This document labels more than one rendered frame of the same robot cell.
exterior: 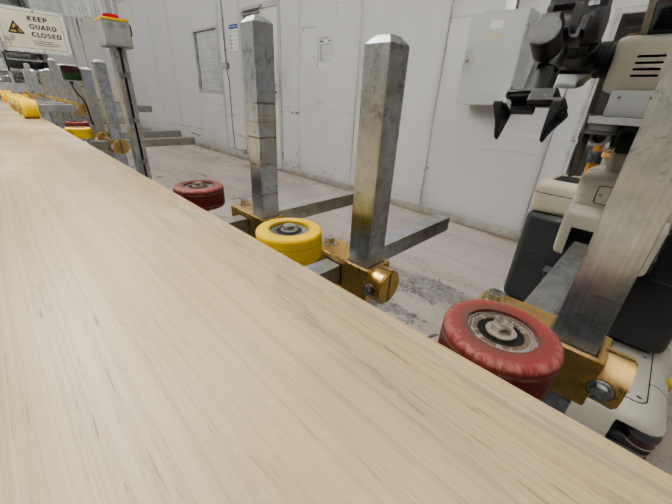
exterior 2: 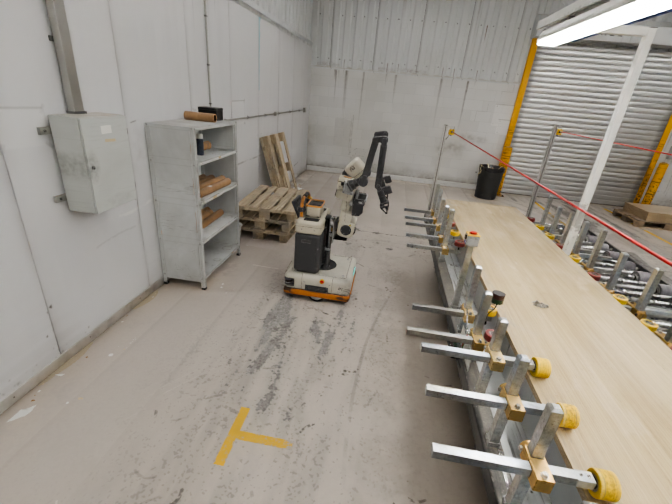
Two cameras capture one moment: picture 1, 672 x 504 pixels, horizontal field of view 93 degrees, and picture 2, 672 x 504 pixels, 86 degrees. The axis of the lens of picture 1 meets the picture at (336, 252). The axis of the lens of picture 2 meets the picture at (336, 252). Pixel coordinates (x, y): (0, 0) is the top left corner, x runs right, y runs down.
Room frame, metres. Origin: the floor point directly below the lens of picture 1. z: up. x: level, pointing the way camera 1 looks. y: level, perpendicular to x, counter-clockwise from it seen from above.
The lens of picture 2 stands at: (2.95, 1.80, 1.92)
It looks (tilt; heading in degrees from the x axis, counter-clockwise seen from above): 24 degrees down; 233
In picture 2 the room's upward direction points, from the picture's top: 5 degrees clockwise
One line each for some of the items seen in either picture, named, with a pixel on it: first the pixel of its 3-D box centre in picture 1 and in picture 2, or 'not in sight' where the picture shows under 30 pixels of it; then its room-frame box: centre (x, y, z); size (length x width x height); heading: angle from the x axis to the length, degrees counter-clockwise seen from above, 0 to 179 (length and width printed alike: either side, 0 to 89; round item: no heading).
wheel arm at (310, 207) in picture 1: (291, 212); (433, 248); (0.67, 0.10, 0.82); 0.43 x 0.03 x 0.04; 136
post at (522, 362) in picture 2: (75, 116); (505, 406); (1.79, 1.41, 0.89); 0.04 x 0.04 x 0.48; 46
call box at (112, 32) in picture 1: (114, 35); (471, 239); (1.09, 0.67, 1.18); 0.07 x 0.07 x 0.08; 46
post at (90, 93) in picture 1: (100, 131); (476, 332); (1.44, 1.04, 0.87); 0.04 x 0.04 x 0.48; 46
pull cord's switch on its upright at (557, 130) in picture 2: not in sight; (542, 178); (-1.13, -0.05, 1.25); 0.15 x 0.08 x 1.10; 46
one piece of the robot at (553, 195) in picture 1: (604, 249); (316, 235); (1.10, -1.00, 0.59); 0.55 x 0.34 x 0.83; 46
